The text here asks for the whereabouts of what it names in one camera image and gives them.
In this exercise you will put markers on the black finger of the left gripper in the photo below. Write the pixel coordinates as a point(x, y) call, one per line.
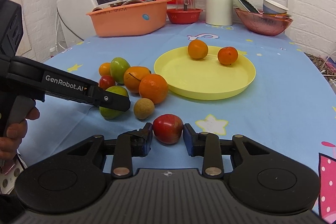
point(114, 98)

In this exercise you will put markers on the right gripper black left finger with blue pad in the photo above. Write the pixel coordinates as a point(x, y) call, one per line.
point(130, 144)

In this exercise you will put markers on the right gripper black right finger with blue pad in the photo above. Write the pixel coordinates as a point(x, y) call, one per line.
point(210, 148)

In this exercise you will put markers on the small red tomato fruit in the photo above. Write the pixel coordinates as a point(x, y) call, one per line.
point(106, 82)

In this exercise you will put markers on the green mango front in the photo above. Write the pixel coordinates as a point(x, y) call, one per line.
point(109, 113)

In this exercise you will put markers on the green mango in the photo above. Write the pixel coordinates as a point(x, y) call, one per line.
point(109, 113)
point(118, 67)

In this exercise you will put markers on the small orange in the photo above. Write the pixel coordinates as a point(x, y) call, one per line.
point(104, 69)

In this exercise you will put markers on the red apple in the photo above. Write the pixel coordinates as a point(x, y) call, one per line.
point(168, 128)

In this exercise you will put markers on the brown longan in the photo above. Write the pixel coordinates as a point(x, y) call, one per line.
point(143, 108)

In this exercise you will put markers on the green mango back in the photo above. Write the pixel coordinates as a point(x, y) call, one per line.
point(118, 67)

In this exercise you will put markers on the orange with dark stem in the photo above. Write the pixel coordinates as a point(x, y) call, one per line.
point(133, 76)

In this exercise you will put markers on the round orange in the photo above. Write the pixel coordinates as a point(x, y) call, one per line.
point(154, 87)

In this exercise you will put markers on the large orange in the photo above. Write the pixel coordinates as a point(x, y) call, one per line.
point(197, 49)

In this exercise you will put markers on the person's left hand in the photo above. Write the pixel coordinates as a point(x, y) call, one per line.
point(14, 135)

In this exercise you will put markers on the yellow plastic plate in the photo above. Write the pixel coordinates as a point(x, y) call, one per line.
point(206, 79)

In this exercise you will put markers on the orange plastic basket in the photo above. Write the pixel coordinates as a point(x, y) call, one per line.
point(129, 20)

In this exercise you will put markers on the white countertop appliance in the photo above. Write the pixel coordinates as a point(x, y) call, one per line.
point(74, 19)

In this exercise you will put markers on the red plastic basket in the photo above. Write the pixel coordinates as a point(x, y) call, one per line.
point(181, 16)

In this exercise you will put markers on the pink glass bowl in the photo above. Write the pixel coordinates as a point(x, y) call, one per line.
point(263, 24)

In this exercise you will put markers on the green-lined white bowl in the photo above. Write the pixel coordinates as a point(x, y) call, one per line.
point(244, 5)

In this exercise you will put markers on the white and blue bowl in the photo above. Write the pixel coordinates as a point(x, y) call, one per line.
point(272, 7)

